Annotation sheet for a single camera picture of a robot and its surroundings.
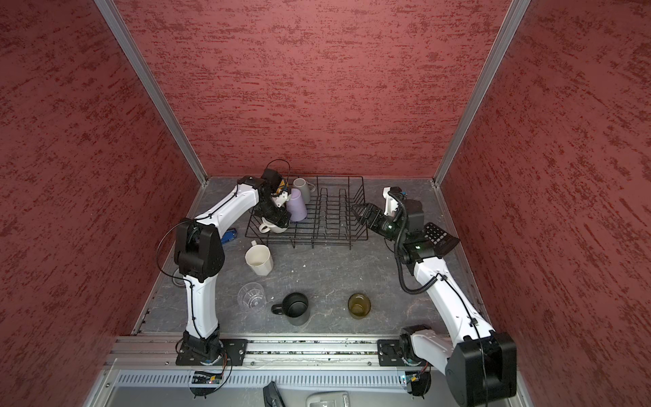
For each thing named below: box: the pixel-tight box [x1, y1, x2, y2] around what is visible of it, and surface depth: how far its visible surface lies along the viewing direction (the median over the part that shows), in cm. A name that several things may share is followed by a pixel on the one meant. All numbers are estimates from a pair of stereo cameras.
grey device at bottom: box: [306, 390, 351, 407], surface depth 66 cm
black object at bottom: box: [262, 380, 286, 407], surface depth 68 cm
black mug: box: [271, 291, 311, 327], surface depth 80 cm
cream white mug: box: [244, 239, 274, 276], surface depth 87 cm
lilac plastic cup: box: [286, 187, 308, 222], surface depth 97 cm
